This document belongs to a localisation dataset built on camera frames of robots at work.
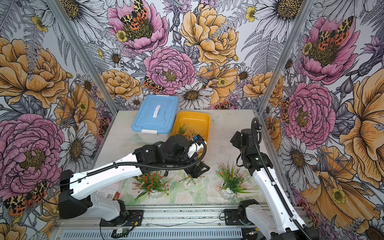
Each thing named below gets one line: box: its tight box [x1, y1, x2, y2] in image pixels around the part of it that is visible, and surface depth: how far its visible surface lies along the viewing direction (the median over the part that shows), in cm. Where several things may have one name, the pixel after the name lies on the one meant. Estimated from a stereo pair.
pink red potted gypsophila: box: [132, 171, 177, 204], surface depth 73 cm
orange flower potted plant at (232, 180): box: [213, 158, 260, 200], surface depth 77 cm
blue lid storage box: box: [130, 94, 179, 145], surface depth 97 cm
